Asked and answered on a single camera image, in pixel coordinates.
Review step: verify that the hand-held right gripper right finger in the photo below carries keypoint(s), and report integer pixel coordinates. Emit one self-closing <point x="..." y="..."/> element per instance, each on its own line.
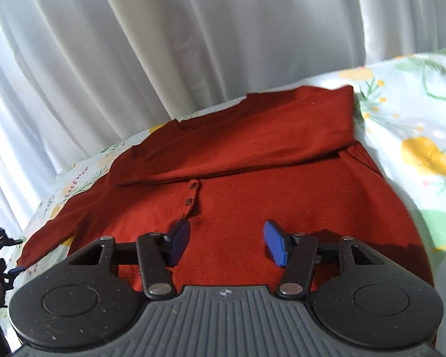
<point x="277" y="243"/>

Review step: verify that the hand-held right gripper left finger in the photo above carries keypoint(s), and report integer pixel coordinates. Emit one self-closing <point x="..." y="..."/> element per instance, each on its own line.
<point x="180" y="238"/>

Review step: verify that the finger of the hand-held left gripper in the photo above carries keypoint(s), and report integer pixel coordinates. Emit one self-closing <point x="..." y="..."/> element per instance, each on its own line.
<point x="0" y="238"/>
<point x="16" y="268"/>

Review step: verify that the red knit sweater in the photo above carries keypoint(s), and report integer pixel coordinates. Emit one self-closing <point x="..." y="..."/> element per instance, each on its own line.
<point x="245" y="148"/>

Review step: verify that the floral bed sheet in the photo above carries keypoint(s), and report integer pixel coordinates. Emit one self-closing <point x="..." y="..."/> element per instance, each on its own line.
<point x="412" y="126"/>

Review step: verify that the white curtain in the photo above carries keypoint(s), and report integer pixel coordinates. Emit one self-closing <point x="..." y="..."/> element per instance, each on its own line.
<point x="171" y="44"/>

